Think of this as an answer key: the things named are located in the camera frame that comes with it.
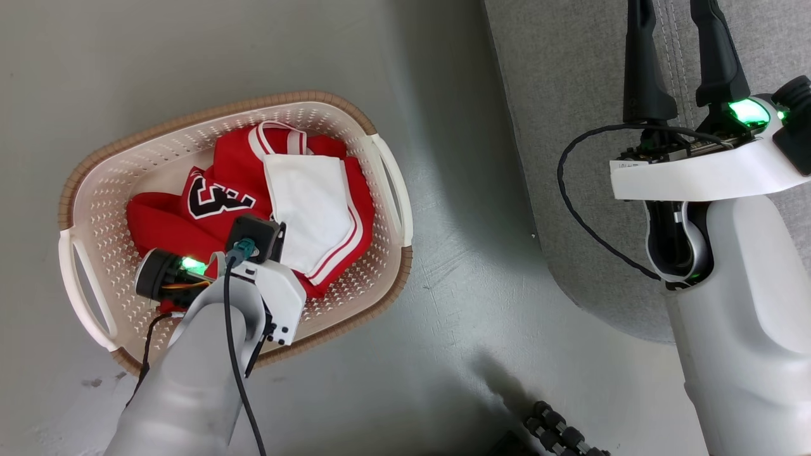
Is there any white plastic brown-rimmed laundry basket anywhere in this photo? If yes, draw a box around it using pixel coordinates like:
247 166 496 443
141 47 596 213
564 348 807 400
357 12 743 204
58 91 414 377

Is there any red and white basketball jersey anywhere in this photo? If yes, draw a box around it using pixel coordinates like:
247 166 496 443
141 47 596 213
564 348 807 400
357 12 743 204
126 120 374 314

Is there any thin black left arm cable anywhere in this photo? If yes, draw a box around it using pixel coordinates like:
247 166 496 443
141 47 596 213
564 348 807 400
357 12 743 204
125 312 186 407

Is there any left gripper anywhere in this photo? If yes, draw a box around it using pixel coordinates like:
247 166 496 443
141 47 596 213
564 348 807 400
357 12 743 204
135 249 308 346

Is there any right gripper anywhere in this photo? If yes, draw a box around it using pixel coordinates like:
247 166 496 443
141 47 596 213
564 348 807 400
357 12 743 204
610 0 811 201

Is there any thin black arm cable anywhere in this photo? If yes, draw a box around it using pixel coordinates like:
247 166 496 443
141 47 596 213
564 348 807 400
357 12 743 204
125 312 186 407
557 123 736 281

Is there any black cable with teal plug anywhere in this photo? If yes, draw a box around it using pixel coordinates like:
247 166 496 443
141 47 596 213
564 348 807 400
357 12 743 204
222 239 267 456

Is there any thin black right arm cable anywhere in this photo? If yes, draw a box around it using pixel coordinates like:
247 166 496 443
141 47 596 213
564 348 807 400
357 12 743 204
557 123 736 281

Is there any grey fabric sofa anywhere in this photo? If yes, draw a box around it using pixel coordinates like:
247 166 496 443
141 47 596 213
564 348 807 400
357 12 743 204
483 0 811 344

